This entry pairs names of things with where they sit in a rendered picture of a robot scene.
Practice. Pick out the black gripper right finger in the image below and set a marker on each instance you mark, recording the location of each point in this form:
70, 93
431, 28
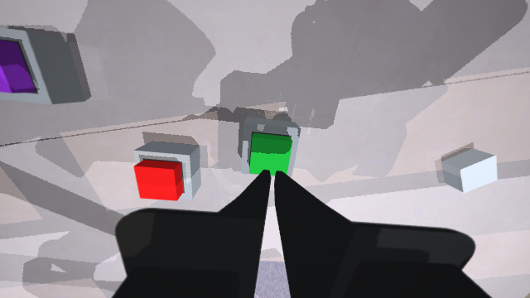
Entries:
321, 247

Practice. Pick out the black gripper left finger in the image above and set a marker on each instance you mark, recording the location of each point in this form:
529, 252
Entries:
230, 239

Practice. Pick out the red square button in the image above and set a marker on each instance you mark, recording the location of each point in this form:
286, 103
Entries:
169, 171

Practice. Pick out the purple button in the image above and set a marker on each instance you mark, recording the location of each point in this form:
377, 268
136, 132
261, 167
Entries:
35, 68

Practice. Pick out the green button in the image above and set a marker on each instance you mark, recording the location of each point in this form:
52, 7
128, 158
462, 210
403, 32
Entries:
269, 145

